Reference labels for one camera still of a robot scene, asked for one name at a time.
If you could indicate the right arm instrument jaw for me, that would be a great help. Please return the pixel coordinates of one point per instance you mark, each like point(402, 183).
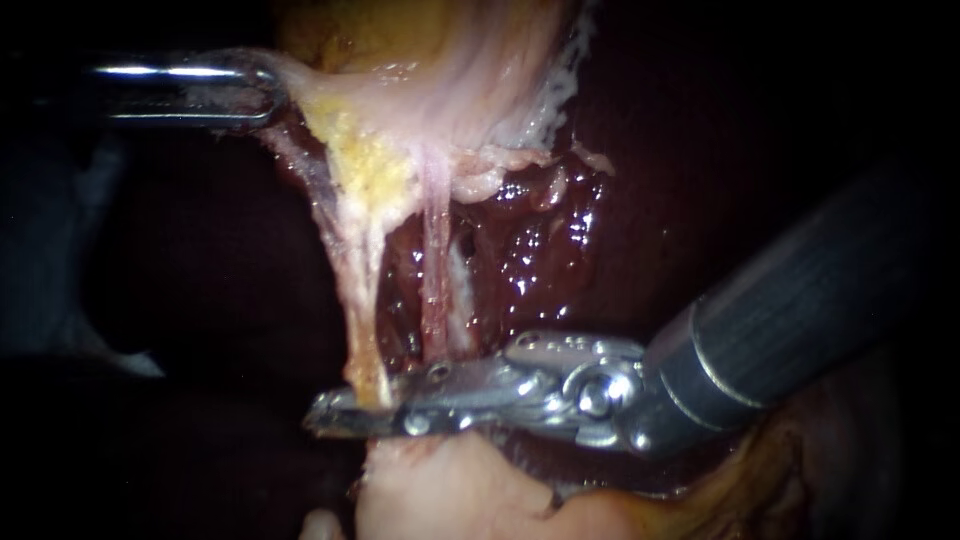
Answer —
point(450, 382)
point(435, 421)

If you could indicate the left arm instrument jaw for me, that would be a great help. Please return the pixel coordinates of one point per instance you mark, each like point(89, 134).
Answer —
point(187, 72)

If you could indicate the right arm instrument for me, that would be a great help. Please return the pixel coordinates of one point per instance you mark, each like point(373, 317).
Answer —
point(577, 382)

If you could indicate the gallbladder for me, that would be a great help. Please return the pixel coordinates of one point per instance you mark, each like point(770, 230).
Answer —
point(390, 90)

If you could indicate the dark right arm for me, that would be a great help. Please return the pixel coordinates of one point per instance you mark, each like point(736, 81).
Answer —
point(810, 300)

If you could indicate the thin tube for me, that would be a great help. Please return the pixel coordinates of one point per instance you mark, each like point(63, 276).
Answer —
point(364, 315)
point(435, 285)

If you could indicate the pale fatty tissue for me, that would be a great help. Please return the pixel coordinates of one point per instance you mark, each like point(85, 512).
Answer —
point(465, 495)
point(495, 172)

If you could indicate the dark red liver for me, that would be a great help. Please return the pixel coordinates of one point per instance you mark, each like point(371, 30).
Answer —
point(540, 255)

